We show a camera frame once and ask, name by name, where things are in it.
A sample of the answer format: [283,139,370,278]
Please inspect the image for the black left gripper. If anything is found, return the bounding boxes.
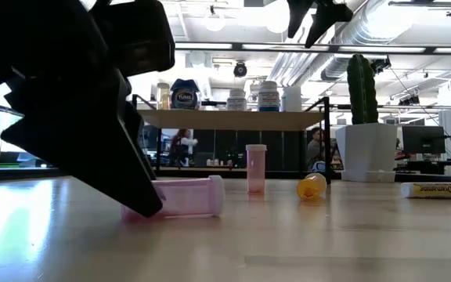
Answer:
[0,0,176,219]

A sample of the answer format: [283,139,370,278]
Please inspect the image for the small yellow-capped vial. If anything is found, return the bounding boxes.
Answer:
[157,81,171,110]

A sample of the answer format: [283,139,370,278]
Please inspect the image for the Tums bottle blue cap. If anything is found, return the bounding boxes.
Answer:
[169,78,201,110]

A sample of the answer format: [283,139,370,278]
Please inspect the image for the light pink pill vial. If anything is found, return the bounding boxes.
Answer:
[120,175,226,221]

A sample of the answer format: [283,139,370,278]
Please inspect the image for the tall white pill bottle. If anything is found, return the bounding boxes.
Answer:
[257,80,280,113]

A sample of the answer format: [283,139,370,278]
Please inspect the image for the short white pill bottle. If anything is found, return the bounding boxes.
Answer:
[226,88,248,112]

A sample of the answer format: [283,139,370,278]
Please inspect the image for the salmon pink pill vial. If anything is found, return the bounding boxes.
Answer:
[245,143,268,195]

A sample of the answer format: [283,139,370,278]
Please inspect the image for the small orange pill bottle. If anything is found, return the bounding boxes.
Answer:
[296,172,328,203]

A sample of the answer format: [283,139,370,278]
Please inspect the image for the white Dramamine tube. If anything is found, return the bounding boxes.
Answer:
[400,181,451,200]

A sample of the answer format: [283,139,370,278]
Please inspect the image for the wooden shelf black metal legs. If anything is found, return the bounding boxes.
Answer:
[131,93,333,186]

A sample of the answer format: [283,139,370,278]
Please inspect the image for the white globe lamp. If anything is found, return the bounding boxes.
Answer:
[204,4,226,32]
[264,0,291,34]

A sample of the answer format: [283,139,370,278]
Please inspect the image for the person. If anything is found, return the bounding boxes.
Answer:
[306,126,330,173]
[169,128,199,168]

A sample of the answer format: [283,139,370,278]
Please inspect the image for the black round hanging device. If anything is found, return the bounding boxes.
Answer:
[233,61,249,78]

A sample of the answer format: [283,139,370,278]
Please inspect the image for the green cactus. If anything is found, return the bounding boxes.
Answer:
[345,53,379,125]

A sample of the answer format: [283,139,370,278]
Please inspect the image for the white hexagonal planter pot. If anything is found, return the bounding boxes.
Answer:
[334,123,399,183]

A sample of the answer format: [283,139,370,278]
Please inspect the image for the black computer monitor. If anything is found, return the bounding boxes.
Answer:
[401,125,446,156]

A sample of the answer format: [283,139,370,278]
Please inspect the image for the silver ventilation duct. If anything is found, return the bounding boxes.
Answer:
[268,0,414,88]

